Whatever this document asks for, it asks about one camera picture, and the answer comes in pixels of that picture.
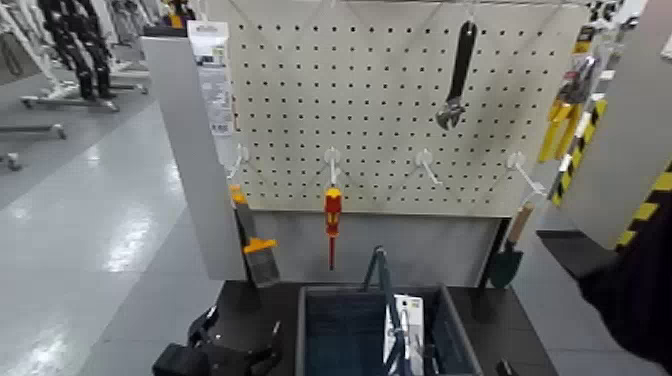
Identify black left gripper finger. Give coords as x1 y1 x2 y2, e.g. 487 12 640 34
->
264 319 285 353
187 305 221 349

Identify grey wheeled stand base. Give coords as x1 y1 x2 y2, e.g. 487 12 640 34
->
0 123 68 172

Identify black humanoid robot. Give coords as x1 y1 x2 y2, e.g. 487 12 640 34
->
36 0 118 101

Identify white pegboard hook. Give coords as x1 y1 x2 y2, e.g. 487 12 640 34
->
226 144 251 180
323 146 343 188
415 148 444 187
505 151 548 197

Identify grey panel with hazard tape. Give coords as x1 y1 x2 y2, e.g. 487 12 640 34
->
560 0 672 251

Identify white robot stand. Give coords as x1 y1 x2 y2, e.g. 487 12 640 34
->
0 0 151 114

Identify packaged yellow-handled pliers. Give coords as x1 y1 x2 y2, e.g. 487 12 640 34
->
536 23 601 164

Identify beige pegboard panel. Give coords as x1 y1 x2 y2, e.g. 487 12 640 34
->
205 0 592 219

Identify white hanging product card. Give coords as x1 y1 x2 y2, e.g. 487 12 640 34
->
187 19 236 138

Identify blue-grey plastic crate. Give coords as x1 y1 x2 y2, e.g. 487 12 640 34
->
294 283 484 376

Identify grey shelf side panel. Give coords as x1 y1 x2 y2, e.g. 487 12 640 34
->
140 35 248 282

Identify black adjustable wrench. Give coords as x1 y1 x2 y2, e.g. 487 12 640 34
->
435 19 479 131

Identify green wooden-handled garden trowel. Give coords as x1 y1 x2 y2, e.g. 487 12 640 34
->
488 201 537 290

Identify white packaged item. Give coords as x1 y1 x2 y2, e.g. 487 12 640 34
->
382 293 425 376

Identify red yellow screwdriver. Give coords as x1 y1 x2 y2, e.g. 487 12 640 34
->
323 186 344 272

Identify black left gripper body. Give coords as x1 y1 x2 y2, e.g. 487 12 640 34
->
207 335 285 376

